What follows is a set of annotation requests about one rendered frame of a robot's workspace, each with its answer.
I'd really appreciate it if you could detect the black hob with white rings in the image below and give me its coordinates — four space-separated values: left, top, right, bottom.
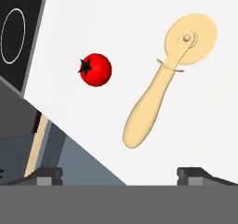
0 0 50 94

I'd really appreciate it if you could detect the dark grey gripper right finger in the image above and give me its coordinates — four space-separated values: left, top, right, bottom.
176 166 238 187

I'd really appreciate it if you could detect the red tomato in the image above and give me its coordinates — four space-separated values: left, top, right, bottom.
77 52 112 87

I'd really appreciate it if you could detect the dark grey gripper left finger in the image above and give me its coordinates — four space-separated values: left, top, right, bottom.
8 166 64 187

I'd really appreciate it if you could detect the dark grey oven front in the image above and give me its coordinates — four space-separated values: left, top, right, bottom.
0 76 43 138

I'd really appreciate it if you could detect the beige bar handle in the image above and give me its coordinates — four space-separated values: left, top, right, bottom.
23 113 49 178

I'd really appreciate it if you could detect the beige pizza cutter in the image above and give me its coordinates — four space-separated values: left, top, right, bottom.
122 13 218 150

